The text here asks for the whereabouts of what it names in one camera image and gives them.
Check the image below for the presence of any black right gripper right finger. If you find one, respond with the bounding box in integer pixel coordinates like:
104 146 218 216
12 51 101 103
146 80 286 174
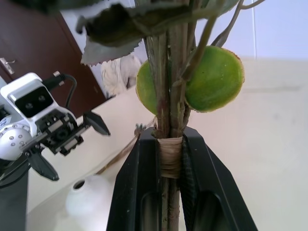
180 127 258 231

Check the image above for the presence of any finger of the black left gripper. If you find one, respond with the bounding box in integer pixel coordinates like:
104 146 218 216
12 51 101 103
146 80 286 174
26 147 60 181
83 111 111 137

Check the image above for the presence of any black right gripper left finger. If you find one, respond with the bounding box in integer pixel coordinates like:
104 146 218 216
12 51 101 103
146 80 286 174
107 128 161 231

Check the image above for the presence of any green stemmed flower bouquet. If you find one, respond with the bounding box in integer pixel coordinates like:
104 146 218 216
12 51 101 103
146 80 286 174
45 0 265 231

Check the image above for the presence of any white ceramic vase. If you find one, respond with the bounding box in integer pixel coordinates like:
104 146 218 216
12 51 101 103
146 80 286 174
64 174 116 218

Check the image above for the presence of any crumpled white cloth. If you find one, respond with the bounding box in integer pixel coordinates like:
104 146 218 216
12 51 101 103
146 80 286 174
100 54 142 99

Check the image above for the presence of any dark brown door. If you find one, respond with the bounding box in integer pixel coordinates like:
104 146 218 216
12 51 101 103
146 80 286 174
0 0 107 108

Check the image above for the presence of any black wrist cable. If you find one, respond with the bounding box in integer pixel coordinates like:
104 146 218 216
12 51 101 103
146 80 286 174
42 71 78 109

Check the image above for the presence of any silver door handle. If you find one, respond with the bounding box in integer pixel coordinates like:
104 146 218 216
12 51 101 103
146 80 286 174
0 57 16 75

